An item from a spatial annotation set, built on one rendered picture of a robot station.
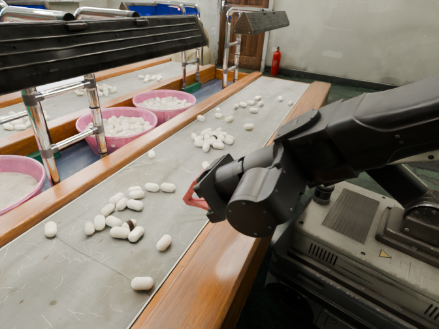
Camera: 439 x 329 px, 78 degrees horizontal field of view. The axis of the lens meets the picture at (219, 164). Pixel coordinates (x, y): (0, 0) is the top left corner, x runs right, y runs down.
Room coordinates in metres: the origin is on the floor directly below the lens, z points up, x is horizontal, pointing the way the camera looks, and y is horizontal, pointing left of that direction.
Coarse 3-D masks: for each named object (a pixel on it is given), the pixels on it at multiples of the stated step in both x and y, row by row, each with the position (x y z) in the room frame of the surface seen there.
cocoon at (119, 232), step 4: (112, 228) 0.38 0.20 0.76; (116, 228) 0.38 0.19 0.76; (120, 228) 0.38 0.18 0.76; (124, 228) 0.38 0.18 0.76; (128, 228) 0.38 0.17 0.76; (112, 232) 0.37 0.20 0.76; (116, 232) 0.37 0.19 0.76; (120, 232) 0.37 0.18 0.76; (124, 232) 0.37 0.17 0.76; (128, 232) 0.38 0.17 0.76; (112, 236) 0.37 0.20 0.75; (116, 236) 0.37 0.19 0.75; (120, 236) 0.37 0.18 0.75; (124, 236) 0.37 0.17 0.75
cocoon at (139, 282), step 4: (136, 280) 0.27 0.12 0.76; (140, 280) 0.27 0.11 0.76; (144, 280) 0.27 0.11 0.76; (148, 280) 0.27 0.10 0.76; (152, 280) 0.28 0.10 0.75; (132, 284) 0.27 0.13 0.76; (136, 284) 0.27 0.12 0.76; (140, 284) 0.27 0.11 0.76; (144, 284) 0.27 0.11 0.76; (148, 284) 0.27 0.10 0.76; (152, 284) 0.27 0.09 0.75; (136, 288) 0.26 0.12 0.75; (140, 288) 0.26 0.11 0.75; (144, 288) 0.26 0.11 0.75; (148, 288) 0.27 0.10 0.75
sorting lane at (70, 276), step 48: (240, 96) 1.34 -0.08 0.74; (288, 96) 1.39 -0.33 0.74; (192, 144) 0.79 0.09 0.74; (240, 144) 0.81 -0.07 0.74; (96, 192) 0.51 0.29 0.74; (144, 192) 0.52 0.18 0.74; (48, 240) 0.36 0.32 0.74; (96, 240) 0.36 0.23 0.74; (144, 240) 0.37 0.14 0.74; (192, 240) 0.38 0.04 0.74; (0, 288) 0.25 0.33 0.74; (48, 288) 0.26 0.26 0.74; (96, 288) 0.27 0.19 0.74
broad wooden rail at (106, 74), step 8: (136, 64) 1.77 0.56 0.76; (144, 64) 1.79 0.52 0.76; (152, 64) 1.85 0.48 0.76; (160, 64) 1.92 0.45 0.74; (96, 72) 1.50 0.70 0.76; (104, 72) 1.51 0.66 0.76; (112, 72) 1.53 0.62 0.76; (120, 72) 1.57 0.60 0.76; (128, 72) 1.63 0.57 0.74; (64, 80) 1.32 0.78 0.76; (72, 80) 1.33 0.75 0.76; (96, 80) 1.41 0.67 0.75; (40, 88) 1.17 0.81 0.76; (48, 88) 1.18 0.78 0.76; (0, 96) 1.04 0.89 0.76; (8, 96) 1.05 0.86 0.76; (16, 96) 1.06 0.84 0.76; (0, 104) 0.98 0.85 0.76; (8, 104) 1.00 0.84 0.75
